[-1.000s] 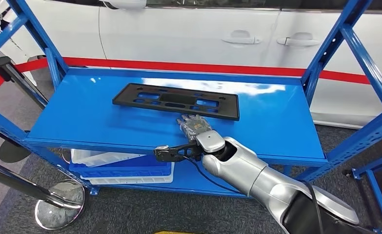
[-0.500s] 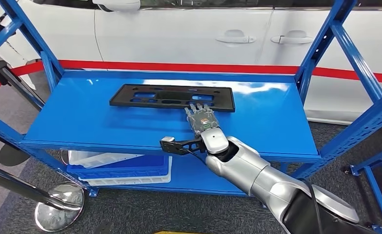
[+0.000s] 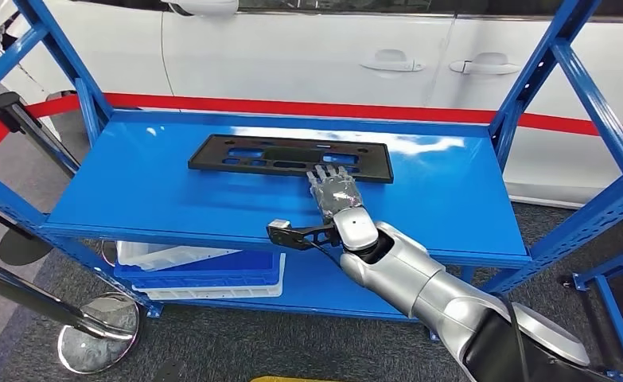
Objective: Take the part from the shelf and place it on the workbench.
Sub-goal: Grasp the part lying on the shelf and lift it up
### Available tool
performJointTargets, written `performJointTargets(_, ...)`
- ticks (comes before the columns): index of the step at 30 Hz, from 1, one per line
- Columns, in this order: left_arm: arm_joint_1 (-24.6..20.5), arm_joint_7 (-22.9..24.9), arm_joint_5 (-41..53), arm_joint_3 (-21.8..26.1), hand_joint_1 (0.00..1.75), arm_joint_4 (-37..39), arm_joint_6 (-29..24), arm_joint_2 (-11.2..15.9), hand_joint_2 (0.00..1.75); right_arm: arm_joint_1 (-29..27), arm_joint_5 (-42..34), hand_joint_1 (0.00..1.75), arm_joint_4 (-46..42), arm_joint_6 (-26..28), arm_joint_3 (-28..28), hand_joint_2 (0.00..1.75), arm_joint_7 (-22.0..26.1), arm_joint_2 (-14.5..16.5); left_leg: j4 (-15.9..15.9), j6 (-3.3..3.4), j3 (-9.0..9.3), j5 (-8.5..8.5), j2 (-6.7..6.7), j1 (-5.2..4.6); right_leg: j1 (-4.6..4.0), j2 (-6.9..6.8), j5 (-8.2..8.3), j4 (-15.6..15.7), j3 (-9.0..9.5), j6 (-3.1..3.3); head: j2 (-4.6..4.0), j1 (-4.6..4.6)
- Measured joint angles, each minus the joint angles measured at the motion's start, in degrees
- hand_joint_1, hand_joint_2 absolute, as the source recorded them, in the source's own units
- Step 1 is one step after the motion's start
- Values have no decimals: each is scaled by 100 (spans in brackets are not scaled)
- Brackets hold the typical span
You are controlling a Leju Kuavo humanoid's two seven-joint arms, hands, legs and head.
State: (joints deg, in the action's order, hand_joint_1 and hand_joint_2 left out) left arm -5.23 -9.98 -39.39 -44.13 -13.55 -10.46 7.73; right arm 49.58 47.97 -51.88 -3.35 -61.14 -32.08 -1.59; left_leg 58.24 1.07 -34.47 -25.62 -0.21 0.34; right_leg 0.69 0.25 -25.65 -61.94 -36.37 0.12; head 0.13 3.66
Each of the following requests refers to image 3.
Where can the yellow floor tape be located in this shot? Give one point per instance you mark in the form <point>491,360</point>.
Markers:
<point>290,379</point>

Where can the black plastic panel part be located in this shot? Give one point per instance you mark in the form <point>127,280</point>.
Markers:
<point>211,158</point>

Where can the pale wrist camera on bracket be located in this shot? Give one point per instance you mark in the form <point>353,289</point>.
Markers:
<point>285,237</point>

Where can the black left robot foot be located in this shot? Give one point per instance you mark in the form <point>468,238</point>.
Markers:
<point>166,373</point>

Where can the white car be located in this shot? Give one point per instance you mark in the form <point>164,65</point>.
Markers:
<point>290,58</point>

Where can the blue wheeled metal rack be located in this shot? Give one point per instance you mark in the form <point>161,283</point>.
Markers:
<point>618,316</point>

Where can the chrome stanchion post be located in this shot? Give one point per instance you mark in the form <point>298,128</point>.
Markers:
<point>97,337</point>
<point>16,113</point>

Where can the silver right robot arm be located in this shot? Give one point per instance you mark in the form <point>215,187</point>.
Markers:
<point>411,284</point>

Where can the white car side mirror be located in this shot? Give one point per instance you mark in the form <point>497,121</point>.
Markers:
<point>205,6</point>

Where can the long red barrier belt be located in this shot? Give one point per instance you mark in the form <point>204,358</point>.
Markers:
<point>290,108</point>

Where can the blue metal shelf rack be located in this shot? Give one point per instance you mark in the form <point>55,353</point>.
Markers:
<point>147,195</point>

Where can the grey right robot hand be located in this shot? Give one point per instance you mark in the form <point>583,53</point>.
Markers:
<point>335,192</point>

